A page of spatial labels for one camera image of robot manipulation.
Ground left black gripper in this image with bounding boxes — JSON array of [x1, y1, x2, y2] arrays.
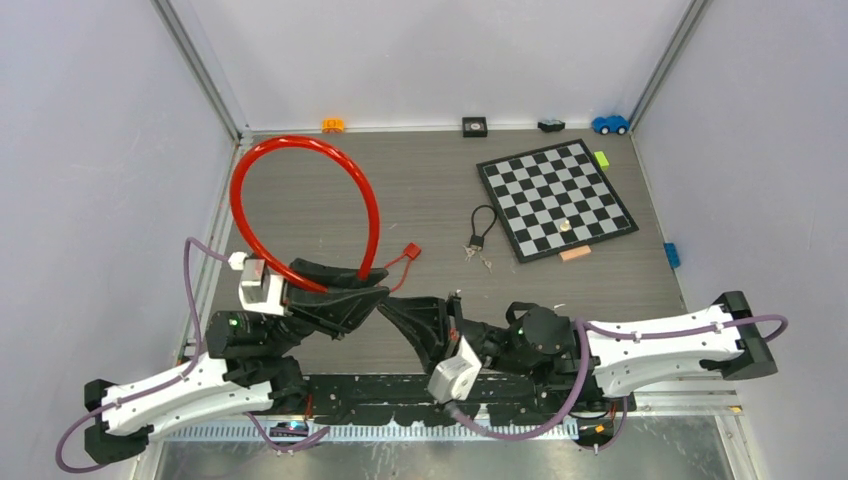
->
[[260, 256, 385, 355]]

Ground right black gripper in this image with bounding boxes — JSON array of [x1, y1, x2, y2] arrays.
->
[[379, 290, 532, 376]]

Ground red hose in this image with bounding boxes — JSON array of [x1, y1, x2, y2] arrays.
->
[[229, 135, 383, 294]]

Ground small silver keys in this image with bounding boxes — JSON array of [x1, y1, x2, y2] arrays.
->
[[464, 246, 480, 262]]

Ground black cable padlock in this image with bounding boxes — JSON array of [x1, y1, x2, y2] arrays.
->
[[468, 205, 498, 250]]

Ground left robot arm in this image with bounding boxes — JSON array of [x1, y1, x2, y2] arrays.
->
[[84, 252, 390, 465]]

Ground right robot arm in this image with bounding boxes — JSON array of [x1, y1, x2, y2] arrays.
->
[[378, 291, 788, 411]]

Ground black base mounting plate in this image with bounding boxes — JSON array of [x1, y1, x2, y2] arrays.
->
[[242, 372, 637, 428]]

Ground tan wooden block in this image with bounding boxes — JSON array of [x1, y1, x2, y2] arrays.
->
[[559, 245, 592, 262]]

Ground orange toy block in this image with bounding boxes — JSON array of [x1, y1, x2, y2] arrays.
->
[[321, 117, 346, 133]]

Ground black white chessboard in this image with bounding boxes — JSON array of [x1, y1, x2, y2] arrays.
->
[[476, 139, 639, 263]]

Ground small black box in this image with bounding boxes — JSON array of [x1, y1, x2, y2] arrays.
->
[[462, 117, 488, 138]]

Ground small black toy car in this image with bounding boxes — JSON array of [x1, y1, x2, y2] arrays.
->
[[537, 119, 565, 133]]

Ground lime green block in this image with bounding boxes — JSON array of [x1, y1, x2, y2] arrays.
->
[[593, 151, 610, 171]]

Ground blue toy brick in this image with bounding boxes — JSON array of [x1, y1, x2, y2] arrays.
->
[[663, 242, 682, 270]]

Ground blue toy car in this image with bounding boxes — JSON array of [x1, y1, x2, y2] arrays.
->
[[591, 115, 630, 135]]

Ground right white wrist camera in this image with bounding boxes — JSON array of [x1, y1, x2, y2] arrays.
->
[[427, 340, 483, 404]]

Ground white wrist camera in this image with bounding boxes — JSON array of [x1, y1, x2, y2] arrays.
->
[[228, 252, 289, 316], [427, 340, 483, 404]]

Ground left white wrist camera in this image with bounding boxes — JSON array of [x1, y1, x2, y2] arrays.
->
[[228, 252, 289, 316]]

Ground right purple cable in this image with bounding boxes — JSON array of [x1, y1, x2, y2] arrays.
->
[[450, 313, 791, 454]]

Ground purple cable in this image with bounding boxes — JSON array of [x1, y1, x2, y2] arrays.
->
[[450, 313, 791, 454], [54, 237, 333, 474]]

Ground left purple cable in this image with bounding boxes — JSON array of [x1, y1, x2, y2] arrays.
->
[[54, 237, 333, 474]]

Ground aluminium front rail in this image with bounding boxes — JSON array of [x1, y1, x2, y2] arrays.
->
[[140, 370, 745, 444]]

